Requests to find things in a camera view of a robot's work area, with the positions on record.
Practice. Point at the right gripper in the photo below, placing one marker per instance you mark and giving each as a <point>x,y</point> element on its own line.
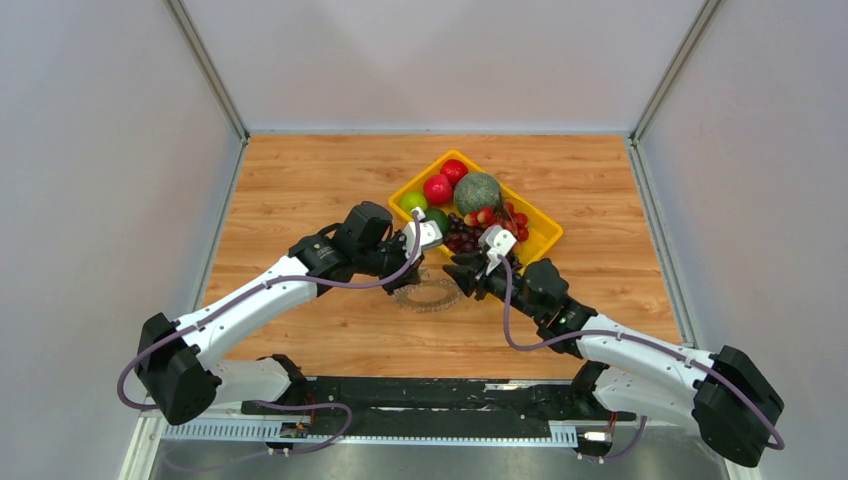
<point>465,278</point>

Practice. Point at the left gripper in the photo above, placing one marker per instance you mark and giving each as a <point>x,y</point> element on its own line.
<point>411,277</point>

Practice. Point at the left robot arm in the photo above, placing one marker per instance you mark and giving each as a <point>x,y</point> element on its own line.
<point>180,369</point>

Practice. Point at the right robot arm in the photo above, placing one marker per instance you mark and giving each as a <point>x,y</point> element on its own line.
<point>723,396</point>

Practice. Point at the purple grape bunch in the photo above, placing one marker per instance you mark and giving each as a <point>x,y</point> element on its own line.
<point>464,234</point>

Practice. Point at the light green apple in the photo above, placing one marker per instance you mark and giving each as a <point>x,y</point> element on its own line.
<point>413,200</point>

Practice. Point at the dark green lime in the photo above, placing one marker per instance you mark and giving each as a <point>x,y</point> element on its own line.
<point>440,218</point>

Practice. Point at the green netted melon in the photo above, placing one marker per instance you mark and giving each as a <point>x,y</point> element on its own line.
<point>475,191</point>

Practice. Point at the red apple near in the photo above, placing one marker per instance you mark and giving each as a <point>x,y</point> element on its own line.
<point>438,190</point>

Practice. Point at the red apple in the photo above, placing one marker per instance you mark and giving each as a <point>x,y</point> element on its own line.
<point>438,190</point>
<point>454,170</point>

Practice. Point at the red apple far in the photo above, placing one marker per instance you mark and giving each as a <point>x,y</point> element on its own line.
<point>454,170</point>

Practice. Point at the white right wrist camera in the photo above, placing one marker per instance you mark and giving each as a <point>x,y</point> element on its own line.
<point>496,243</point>

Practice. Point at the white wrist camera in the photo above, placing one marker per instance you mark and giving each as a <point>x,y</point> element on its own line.
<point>421,234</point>
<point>496,243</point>

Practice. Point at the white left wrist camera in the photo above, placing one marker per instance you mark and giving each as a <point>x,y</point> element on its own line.
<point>421,234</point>

